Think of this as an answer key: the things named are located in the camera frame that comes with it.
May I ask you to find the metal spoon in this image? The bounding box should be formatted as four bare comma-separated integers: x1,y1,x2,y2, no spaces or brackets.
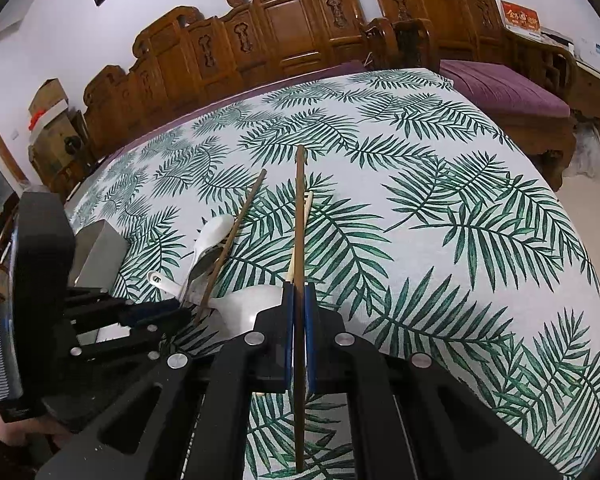
187,247,226,307

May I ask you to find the person's left hand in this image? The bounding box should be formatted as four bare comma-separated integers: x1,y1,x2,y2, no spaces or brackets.
0,374,53,455

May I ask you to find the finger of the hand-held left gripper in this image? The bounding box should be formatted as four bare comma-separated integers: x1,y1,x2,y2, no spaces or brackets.
64,287,192,332
72,324,162,362

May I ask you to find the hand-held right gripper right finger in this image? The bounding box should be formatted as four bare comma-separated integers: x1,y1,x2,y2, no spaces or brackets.
304,282,567,480

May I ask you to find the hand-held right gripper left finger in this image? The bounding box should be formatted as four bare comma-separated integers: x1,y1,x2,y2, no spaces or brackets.
35,280,297,480

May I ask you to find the clear plastic bag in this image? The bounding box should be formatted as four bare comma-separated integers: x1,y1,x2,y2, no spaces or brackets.
572,120,600,179

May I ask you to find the carved wooden armchair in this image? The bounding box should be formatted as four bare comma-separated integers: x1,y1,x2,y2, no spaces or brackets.
365,0,600,192

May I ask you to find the large cardboard box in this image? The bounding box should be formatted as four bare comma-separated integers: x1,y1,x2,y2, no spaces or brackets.
28,110,94,197

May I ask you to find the purple armchair cushion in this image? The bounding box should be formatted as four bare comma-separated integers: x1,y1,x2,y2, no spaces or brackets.
439,59,572,121

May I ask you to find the carved wooden sofa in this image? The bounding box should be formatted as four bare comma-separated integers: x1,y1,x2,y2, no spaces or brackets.
82,0,397,162

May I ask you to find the white box with blue label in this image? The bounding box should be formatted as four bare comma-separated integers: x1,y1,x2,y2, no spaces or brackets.
575,37,600,79

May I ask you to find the wooden side table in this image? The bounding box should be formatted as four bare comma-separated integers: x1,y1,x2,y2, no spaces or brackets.
574,60,600,147

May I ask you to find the rectangular metal tray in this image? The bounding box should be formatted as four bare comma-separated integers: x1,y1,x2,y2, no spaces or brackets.
72,221,131,292

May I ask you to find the small cardboard box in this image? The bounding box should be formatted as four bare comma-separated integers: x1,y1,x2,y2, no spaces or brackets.
28,78,69,117

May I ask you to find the leaf print tablecloth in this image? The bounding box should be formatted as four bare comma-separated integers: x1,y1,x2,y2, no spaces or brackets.
65,67,600,479

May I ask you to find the white rice paddle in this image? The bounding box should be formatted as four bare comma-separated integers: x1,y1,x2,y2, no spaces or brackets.
146,270,286,349

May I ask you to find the red gift box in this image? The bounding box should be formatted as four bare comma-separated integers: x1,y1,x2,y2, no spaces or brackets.
500,0,540,34

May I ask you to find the brown wooden chopstick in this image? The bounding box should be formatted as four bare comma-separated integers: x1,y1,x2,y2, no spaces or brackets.
193,169,269,325
293,144,309,472

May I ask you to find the white ceramic spoon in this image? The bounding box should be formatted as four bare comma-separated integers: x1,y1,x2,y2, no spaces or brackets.
180,214,236,306

